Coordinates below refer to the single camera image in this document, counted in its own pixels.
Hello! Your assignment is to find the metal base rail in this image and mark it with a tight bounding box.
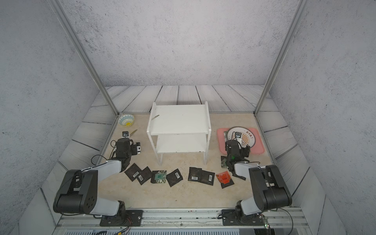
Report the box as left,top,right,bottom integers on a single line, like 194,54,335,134
53,207,318,235

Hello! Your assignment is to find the black barcode bag shelf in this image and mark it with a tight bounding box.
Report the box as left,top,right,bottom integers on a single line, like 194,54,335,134
136,167,152,185

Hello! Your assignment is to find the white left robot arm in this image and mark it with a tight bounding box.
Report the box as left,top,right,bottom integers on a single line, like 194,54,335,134
53,138,141,216

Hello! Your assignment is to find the black barcode tea bag top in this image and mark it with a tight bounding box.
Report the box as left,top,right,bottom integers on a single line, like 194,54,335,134
166,169,183,187

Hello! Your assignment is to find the metal frame post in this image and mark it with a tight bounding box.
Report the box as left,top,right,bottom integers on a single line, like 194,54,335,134
48,0,119,117
254,0,308,117

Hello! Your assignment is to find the right metal frame post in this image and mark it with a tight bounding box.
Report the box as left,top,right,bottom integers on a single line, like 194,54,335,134
254,0,308,117

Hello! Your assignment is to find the white orange pattern plate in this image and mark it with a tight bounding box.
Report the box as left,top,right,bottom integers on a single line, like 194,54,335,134
227,126,256,148

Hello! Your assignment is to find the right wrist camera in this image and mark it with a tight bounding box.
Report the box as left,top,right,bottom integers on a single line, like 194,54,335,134
232,132,243,147

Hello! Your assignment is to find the green tea bag under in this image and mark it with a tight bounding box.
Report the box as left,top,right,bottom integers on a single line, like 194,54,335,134
221,179,235,189

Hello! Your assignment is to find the left metal frame post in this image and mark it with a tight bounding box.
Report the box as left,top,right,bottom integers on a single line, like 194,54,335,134
48,0,119,117

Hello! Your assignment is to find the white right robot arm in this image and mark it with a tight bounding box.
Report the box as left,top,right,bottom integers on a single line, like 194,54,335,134
225,140,292,223

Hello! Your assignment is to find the pink tray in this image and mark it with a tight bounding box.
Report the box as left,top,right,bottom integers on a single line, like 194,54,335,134
217,128,265,155

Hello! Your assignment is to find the white two-tier shelf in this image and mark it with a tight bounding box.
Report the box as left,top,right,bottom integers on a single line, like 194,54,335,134
146,102,212,165

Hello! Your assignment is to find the small patterned bowl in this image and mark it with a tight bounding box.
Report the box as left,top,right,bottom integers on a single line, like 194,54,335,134
118,114,135,127

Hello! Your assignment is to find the green label tea bag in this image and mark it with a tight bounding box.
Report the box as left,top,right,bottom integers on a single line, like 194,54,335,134
221,156,227,168
150,170,167,184

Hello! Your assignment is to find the red tea bag shelf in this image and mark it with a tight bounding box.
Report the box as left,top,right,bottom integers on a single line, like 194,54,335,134
216,171,231,185

